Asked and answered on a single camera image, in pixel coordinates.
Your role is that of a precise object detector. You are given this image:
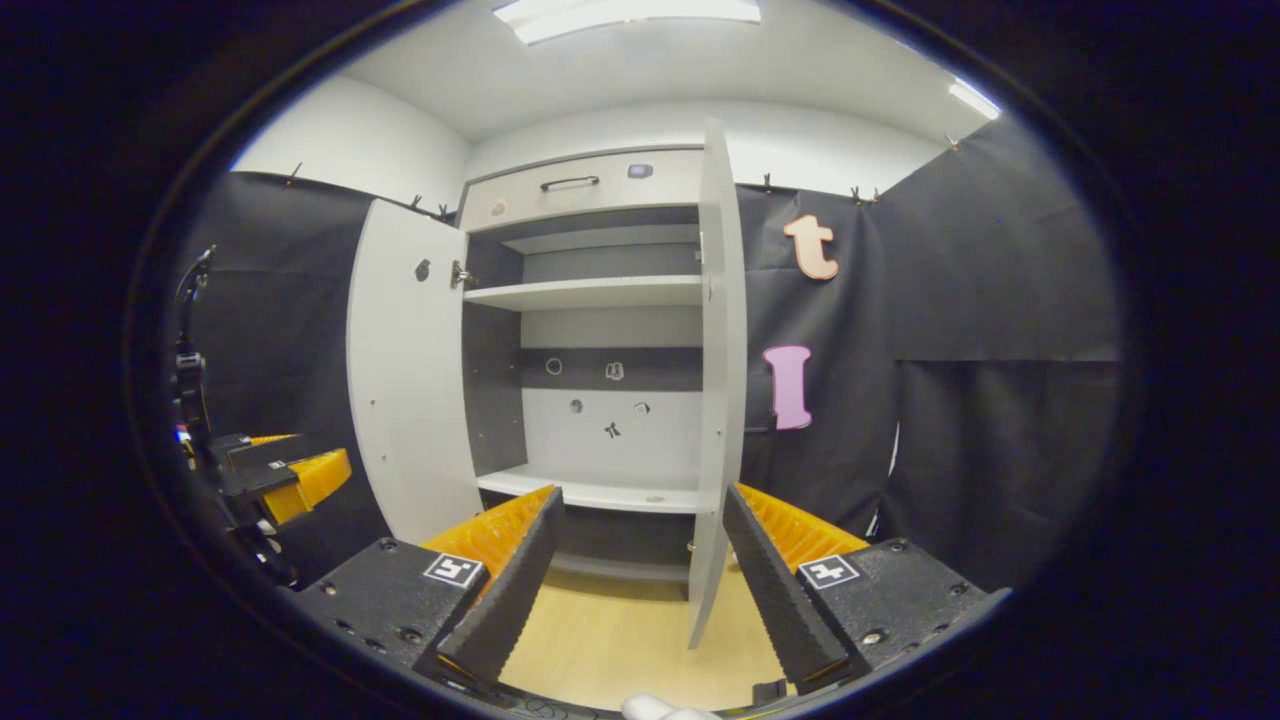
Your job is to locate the grey double-door shoe cabinet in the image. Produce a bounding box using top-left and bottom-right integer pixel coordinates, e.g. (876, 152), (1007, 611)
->
(345, 118), (751, 651)

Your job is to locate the black backdrop cloth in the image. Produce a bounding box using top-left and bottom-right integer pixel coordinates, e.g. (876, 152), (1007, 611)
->
(165, 115), (1126, 596)

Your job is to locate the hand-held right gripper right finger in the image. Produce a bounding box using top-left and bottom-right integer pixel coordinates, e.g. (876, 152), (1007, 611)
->
(722, 482), (1011, 698)

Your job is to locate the narrow grey cabinet shelf board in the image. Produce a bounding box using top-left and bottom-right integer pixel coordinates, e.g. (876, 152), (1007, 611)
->
(500, 224), (701, 256)

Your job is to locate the small ceiling light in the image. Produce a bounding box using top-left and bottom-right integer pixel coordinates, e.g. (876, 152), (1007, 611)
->
(948, 78), (1003, 121)

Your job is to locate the long ceiling light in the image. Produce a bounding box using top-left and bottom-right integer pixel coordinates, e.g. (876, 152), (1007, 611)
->
(492, 0), (763, 46)

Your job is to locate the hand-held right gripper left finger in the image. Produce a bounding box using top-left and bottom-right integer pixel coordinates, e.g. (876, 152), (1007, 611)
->
(290, 485), (566, 691)

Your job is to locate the grey cabinet drawer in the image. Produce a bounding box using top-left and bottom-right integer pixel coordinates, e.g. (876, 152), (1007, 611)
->
(460, 148), (706, 231)

